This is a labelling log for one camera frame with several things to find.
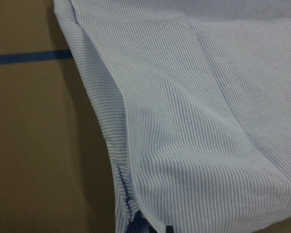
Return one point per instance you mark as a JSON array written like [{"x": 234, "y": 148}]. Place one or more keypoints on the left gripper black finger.
[{"x": 169, "y": 229}]

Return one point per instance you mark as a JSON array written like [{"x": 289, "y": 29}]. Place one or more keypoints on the light blue striped shirt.
[{"x": 193, "y": 98}]

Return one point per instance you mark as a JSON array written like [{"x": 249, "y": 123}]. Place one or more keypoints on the brown paper table cover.
[{"x": 55, "y": 174}]

